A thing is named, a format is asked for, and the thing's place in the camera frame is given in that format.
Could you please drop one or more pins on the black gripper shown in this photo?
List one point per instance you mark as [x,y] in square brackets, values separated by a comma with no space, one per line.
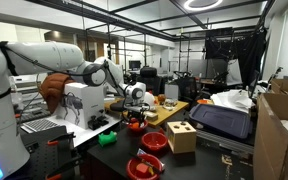
[135,108]

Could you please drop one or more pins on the orange ball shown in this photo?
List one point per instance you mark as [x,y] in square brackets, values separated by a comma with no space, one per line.
[136,126]

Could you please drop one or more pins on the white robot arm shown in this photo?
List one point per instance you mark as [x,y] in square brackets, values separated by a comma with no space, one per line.
[34,56]

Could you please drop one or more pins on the red plastic bowl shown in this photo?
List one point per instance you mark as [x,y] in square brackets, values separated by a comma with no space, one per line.
[144,129]
[134,173]
[154,141]

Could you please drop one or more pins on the brown ball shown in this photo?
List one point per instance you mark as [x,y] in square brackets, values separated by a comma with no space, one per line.
[161,98]

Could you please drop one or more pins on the clear glass bowl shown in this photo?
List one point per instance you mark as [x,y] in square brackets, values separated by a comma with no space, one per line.
[170,104]

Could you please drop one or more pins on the small flat cardboard box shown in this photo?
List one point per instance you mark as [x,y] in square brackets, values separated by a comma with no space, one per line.
[152,116]

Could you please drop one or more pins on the black oval case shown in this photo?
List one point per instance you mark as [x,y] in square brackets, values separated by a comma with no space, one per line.
[116,106]

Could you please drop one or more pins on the white plush toy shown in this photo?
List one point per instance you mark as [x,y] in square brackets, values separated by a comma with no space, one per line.
[151,100]

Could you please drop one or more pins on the orange triangular block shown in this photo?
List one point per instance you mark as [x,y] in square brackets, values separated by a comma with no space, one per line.
[161,131]

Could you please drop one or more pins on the wooden table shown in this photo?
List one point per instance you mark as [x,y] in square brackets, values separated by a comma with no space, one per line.
[167,115]

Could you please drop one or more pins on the white blue packet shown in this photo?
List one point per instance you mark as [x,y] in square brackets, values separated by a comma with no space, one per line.
[140,151]

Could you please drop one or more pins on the green toy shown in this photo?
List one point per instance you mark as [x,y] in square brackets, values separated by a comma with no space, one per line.
[107,139]

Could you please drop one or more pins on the black controller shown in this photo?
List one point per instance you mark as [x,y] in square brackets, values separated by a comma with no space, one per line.
[97,122]

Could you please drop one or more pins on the black office chair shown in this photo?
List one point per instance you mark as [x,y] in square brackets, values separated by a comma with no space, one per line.
[187,88]
[150,78]

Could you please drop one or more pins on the black marker pen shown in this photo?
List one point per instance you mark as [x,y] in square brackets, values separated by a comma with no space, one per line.
[147,163]

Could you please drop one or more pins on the white box with robot dog print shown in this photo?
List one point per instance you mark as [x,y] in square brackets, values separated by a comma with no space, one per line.
[90,100]

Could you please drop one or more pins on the orange toy block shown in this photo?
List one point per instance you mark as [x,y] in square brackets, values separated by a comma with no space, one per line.
[142,168]

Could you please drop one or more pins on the wooden shape sorter box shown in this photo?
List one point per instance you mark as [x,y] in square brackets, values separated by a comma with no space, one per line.
[182,140]

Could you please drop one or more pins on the white side table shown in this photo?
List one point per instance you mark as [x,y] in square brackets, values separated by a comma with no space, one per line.
[84,133]

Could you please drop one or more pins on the blue grey plastic bin lid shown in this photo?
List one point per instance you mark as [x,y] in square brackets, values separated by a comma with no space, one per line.
[220,120]

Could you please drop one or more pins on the brown jacket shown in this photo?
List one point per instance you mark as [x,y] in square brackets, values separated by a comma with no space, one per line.
[52,90]

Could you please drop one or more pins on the grey keyboard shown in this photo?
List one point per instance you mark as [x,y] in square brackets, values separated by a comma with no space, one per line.
[39,125]

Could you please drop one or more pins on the white paper pile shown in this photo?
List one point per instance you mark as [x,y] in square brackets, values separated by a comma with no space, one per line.
[234,98]

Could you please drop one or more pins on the black perforated breadboard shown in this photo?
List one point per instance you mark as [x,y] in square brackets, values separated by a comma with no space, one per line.
[40,160]

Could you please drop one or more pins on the black curtain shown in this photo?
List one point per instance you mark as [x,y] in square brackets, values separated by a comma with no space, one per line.
[247,50]

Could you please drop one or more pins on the large cardboard box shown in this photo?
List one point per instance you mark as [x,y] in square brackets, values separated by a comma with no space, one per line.
[270,146]

